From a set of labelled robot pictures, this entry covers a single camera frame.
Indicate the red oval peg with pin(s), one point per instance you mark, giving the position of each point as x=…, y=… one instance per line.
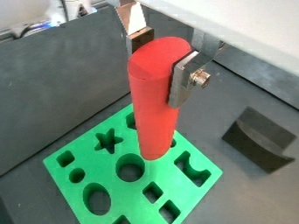
x=150, y=68

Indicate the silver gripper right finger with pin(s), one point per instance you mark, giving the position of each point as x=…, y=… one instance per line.
x=188, y=72

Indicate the green shape sorter block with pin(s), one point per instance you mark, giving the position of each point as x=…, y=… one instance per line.
x=112, y=187

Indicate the black curved block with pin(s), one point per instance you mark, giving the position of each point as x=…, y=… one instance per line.
x=260, y=140

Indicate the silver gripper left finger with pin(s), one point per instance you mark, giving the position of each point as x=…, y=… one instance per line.
x=139, y=33

